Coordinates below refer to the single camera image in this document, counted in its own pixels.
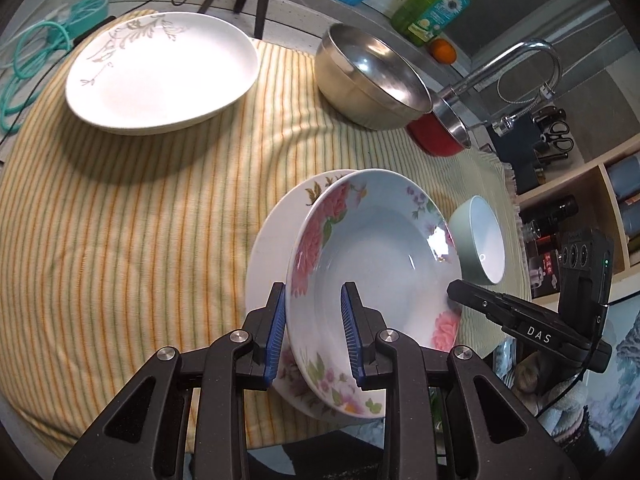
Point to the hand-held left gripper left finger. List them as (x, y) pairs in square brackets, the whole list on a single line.
[(276, 332)]

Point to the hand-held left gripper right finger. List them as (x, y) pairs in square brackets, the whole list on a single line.
[(350, 335)]

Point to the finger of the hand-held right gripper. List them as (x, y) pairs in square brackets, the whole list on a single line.
[(480, 300)]

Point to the pink floral deep plate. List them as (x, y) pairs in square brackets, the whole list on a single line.
[(380, 240)]

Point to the red bowl with steel inside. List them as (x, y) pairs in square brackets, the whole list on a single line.
[(435, 136)]

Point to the stainless steel bowl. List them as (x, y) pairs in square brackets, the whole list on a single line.
[(360, 90)]

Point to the white plate with grey leaves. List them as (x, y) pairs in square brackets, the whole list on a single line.
[(165, 75)]

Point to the person's right hand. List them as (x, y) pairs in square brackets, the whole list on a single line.
[(522, 372)]

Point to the small pale green bowl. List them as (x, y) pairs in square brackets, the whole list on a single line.
[(487, 240)]

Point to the grey container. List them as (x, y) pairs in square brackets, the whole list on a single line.
[(631, 225), (625, 177)]

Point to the black bottle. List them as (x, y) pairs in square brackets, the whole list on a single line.
[(552, 212)]

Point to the white plate with floral rim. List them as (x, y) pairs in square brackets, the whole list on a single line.
[(277, 240)]

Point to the blue white printed cloth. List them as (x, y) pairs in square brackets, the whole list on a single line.
[(615, 385)]

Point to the wooden shelf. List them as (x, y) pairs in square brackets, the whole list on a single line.
[(595, 172)]

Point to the dark knife holder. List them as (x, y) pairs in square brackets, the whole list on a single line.
[(522, 160)]

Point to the black scissors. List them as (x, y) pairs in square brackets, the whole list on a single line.
[(560, 137)]

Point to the yellow striped cloth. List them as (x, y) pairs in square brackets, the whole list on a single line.
[(125, 210)]

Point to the chrome kitchen faucet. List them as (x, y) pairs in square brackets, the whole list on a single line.
[(480, 77)]

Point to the orange fruit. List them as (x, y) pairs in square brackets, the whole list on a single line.
[(443, 51)]

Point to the green dish soap bottle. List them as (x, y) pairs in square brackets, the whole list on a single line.
[(430, 10)]

